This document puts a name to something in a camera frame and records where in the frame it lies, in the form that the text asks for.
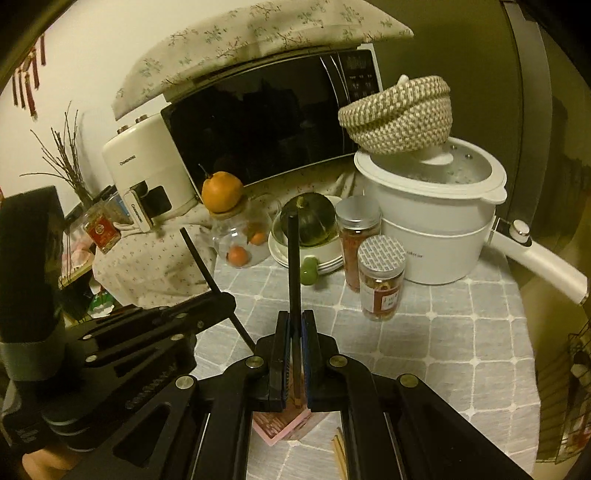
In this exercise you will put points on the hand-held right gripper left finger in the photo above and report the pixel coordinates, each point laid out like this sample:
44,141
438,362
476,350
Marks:
286,364

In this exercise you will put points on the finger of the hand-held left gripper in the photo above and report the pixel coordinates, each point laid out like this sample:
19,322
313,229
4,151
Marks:
161,318
138,355

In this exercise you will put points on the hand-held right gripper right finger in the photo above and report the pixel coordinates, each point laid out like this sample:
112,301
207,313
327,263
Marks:
305,364

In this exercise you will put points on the pink utensil holder box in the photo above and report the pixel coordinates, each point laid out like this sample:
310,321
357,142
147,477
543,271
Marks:
281,429

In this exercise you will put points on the black chopstick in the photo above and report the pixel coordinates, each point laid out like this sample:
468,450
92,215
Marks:
292,258
198,263

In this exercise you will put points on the floral tablecloth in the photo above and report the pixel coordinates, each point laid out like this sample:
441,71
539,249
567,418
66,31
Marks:
152,272

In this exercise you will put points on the green white package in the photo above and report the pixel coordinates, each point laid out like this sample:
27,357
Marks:
101,305

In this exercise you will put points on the wooden chopstick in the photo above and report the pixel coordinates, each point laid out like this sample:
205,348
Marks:
344,443
338,459

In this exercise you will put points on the red label glass jar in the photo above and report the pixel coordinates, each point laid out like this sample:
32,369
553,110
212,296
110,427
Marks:
102,230

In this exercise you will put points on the small orange fruit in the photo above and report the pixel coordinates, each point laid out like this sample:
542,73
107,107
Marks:
238,256
258,237

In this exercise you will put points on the patterned lid spice jar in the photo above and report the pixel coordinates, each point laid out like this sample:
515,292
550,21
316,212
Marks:
381,286

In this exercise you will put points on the dried branches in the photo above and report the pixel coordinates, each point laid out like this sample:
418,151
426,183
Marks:
69,157

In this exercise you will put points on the grey checked tablecloth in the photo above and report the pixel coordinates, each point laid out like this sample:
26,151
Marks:
438,360

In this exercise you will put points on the large orange fruit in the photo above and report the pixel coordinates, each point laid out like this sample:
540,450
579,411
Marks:
222,191

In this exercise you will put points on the green pumpkin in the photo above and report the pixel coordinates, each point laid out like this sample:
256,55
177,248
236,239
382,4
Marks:
314,221

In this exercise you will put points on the silver lid spice jar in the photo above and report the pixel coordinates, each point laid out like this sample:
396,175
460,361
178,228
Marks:
355,217

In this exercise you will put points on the white air fryer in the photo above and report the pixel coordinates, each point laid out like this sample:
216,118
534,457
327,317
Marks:
134,161

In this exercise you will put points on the white electric pot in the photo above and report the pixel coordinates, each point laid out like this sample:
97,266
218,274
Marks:
429,230

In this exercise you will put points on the red hanging decoration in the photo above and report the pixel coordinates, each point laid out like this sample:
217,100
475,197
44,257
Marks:
27,78

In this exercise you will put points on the black glass microwave oven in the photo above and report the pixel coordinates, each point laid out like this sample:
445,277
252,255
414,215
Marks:
258,124

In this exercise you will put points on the floral cover cloth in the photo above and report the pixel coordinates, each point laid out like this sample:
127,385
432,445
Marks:
277,27

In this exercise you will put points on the grey refrigerator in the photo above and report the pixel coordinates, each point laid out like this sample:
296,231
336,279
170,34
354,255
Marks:
485,83

